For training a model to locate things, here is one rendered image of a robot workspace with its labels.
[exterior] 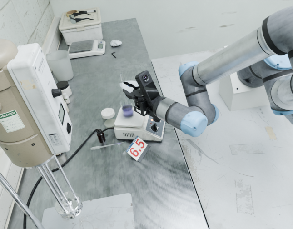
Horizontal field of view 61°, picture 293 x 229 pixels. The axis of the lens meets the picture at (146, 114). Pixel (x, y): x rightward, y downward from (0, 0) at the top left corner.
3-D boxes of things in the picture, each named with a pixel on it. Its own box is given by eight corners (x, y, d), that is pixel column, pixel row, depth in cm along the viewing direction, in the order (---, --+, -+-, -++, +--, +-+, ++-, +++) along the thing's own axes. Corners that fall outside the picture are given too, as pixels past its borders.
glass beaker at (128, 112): (130, 121, 102) (127, 106, 97) (120, 117, 104) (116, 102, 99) (138, 112, 106) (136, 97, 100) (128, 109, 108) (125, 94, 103)
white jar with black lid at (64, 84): (66, 99, 133) (62, 88, 128) (57, 97, 136) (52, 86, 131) (74, 92, 137) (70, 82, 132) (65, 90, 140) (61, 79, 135)
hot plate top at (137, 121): (147, 108, 108) (147, 107, 107) (142, 127, 99) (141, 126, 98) (121, 107, 110) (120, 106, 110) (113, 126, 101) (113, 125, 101)
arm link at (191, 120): (205, 136, 78) (190, 141, 72) (178, 121, 84) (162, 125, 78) (212, 113, 75) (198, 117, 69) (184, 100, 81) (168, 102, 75)
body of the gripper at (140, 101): (132, 110, 91) (156, 124, 83) (128, 91, 85) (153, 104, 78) (146, 100, 94) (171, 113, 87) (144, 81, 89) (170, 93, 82)
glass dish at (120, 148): (120, 141, 105) (120, 137, 104) (130, 146, 102) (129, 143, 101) (111, 149, 102) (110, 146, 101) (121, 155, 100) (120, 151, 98)
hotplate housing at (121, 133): (166, 121, 112) (165, 108, 107) (162, 143, 102) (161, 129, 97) (118, 120, 116) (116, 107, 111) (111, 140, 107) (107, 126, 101)
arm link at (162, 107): (164, 109, 75) (181, 97, 79) (153, 103, 78) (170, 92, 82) (165, 127, 80) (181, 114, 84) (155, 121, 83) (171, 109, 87)
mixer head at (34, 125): (83, 129, 58) (45, 27, 42) (81, 166, 49) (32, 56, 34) (20, 140, 57) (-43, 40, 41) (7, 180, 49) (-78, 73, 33)
